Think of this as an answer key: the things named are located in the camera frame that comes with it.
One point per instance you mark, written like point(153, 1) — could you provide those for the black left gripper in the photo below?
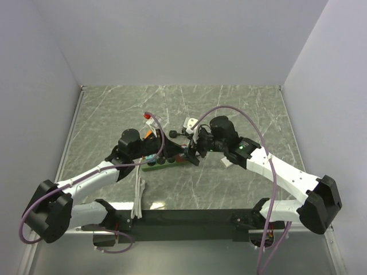
point(170, 148)

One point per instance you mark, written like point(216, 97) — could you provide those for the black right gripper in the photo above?
point(201, 133)

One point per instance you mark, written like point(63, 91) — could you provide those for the green power strip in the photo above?
point(153, 166)

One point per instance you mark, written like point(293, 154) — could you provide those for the orange power strip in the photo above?
point(147, 134)

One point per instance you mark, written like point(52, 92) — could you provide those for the red cube socket adapter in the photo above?
point(180, 158)

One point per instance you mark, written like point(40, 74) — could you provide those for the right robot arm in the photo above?
point(316, 200)

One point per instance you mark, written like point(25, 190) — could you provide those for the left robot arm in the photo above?
point(57, 207)

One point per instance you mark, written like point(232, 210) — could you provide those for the teal plug in strip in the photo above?
point(149, 158)

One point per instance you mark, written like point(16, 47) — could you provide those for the white charger plug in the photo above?
point(226, 162)

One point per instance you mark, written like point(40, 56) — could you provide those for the black base beam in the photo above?
point(189, 225)

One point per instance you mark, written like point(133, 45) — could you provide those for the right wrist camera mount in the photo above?
point(190, 128)

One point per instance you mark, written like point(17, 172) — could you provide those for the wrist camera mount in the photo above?
point(153, 123)
point(190, 128)

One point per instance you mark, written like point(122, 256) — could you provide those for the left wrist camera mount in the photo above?
point(153, 123)

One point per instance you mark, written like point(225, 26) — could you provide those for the aluminium frame rail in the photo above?
point(278, 225)

